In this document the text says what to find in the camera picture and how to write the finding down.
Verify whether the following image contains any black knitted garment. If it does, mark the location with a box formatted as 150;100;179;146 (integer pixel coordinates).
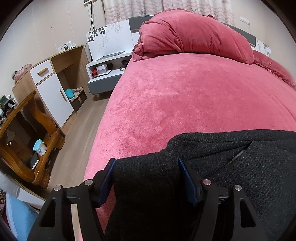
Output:
105;130;295;240

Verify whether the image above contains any blue white mug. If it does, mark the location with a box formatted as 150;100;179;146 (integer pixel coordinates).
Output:
33;140;47;156

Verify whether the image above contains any black storage box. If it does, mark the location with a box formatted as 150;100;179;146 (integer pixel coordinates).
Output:
69;87;87;112

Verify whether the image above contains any carved wooden chair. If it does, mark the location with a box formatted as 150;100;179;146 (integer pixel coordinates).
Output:
1;91;65;189

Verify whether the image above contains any blue cushion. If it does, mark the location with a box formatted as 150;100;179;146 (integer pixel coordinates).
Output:
6;193;38;240

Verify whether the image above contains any pink bed cover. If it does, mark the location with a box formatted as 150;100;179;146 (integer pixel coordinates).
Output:
78;53;295;240

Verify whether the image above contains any teal object in cabinet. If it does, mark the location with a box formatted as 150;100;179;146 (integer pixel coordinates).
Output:
65;89;75;99

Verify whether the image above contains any wooden white cabinet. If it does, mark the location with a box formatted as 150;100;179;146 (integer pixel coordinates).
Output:
12;45;90;134

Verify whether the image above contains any white grey nightstand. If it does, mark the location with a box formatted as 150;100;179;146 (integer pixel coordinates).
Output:
85;20;139;95

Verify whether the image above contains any pink basket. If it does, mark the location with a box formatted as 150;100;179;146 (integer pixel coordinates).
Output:
12;64;32;82

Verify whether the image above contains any flat pink pillow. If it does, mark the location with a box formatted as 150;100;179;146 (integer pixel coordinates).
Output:
253;50;295;89

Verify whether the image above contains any large pink pillow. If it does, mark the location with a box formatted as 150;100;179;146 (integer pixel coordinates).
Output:
133;9;254;64

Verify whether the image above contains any grey white headboard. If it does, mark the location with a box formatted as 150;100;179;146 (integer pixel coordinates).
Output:
128;14;258;48

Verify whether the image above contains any patterned white curtain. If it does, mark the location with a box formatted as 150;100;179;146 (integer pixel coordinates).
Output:
102;0;234;25

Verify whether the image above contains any wall power socket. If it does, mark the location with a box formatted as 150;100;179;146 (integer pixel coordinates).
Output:
58;41;76;53

